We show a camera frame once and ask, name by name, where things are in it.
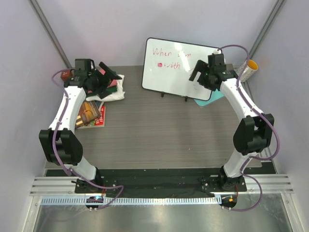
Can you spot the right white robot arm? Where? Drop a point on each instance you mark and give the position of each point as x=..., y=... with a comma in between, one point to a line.
x=254, y=131

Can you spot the green t shirt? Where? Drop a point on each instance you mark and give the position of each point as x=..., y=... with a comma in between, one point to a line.
x=112, y=89

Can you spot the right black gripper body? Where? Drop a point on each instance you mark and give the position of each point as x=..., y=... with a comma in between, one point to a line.
x=204, y=79

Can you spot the yellow white paper cup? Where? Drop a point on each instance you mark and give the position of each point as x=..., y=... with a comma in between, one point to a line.
x=249, y=69

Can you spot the dark brown paperback book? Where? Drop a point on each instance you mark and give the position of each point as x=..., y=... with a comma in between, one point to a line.
x=88, y=113

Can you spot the red paperback book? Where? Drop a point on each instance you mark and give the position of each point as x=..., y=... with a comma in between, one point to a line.
x=98, y=122

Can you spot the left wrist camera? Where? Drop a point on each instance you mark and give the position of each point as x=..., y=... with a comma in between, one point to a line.
x=84, y=66

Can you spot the pink t shirt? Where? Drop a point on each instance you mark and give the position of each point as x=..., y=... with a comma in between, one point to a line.
x=112, y=83

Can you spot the white dry-erase board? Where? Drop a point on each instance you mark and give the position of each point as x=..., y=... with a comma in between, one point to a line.
x=168, y=65

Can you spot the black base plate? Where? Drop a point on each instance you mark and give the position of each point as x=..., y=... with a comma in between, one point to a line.
x=168, y=186

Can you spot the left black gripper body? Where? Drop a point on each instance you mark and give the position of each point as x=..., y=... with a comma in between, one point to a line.
x=98, y=81

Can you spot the red brown cube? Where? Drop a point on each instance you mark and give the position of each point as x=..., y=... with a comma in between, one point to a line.
x=66, y=74

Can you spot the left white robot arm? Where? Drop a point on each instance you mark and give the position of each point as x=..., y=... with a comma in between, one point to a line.
x=59, y=143

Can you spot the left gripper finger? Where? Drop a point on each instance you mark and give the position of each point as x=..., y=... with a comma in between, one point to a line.
x=108, y=73
x=103, y=92

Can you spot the perforated metal rail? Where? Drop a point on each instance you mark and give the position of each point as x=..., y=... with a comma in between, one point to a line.
x=96, y=200

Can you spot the white t shirt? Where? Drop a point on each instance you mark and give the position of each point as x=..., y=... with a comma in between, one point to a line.
x=116, y=96

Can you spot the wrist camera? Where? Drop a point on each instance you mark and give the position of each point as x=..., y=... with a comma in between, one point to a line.
x=216, y=60
x=84, y=66

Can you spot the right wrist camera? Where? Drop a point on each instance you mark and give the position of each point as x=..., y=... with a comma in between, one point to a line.
x=216, y=60

